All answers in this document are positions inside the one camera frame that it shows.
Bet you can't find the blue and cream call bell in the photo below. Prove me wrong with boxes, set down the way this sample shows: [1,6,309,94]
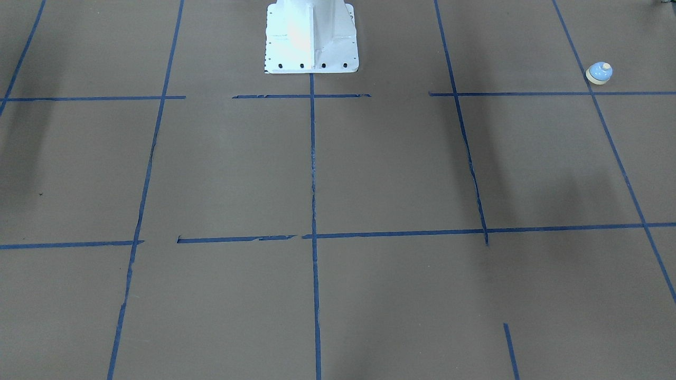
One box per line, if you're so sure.
[585,62,614,85]

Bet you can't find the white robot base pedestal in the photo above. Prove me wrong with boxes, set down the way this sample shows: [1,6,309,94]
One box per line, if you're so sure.
[264,1,360,74]

